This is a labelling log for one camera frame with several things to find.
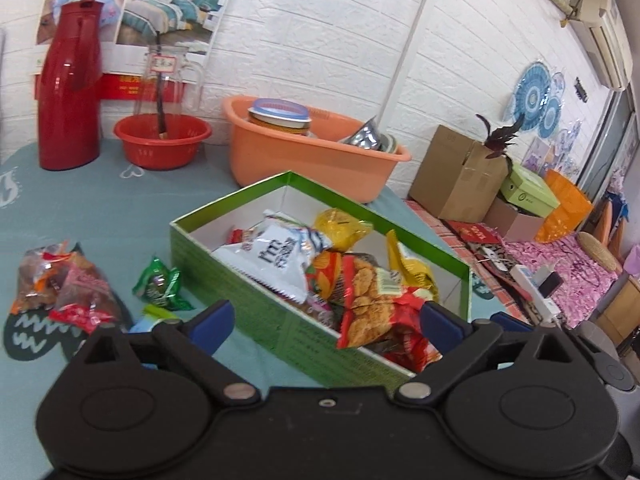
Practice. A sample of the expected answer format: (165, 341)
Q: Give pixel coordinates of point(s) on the yellow snack bag in box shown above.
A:
(342, 229)

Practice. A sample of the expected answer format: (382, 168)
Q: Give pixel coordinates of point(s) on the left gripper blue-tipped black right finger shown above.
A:
(464, 346)

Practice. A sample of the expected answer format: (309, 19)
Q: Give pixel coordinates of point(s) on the round woven cushion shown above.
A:
(597, 252)

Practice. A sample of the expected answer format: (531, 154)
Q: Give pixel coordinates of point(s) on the blue round wall decoration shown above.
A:
(531, 96)

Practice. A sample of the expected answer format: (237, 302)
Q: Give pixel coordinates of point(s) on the metal bowls in basin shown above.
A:
(370, 137)

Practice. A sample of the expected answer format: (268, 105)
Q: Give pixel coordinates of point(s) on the red plastic basket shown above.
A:
(147, 148)

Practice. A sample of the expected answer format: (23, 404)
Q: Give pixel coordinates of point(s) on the dark red potted plant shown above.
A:
(499, 139)

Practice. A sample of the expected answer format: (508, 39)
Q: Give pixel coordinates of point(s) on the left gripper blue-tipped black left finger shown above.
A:
(189, 348)

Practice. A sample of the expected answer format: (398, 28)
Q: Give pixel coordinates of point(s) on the small brown cardboard box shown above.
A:
(510, 223)

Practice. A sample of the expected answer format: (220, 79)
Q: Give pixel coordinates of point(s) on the green shoe box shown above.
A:
(526, 190)

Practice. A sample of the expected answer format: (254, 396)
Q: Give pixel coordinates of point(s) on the large brown cardboard box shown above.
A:
(458, 179)

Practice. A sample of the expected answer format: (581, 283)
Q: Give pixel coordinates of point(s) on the yellow bread package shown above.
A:
(413, 271)

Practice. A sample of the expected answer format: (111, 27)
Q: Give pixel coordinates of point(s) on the brown pastry clear bag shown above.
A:
(62, 282)

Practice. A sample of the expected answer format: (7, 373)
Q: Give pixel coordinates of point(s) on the small green snack packet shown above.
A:
(161, 286)

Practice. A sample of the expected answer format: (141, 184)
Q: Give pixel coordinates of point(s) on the white air conditioner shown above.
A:
(600, 27)

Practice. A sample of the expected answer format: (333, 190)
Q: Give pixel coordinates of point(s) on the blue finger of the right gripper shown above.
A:
(510, 324)

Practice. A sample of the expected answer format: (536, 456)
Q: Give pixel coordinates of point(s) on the red thermos jug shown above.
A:
(69, 91)

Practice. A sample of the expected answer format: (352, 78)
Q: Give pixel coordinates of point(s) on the white blue snack bag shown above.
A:
(276, 252)

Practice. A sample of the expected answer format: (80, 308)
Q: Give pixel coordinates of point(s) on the orange plastic basin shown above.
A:
(258, 152)

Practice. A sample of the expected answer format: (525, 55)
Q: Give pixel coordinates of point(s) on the green white cardboard box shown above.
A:
(272, 321)

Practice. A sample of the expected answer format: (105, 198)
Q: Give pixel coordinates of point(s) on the stacked bowls with blue lid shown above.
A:
(280, 114)

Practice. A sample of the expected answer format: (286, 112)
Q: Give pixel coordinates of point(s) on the clear glass pitcher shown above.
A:
(170, 88)

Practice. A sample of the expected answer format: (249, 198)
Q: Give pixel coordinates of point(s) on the red cracker bag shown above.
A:
(369, 307)

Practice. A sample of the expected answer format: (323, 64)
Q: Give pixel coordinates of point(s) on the orange plastic bag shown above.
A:
(573, 208)

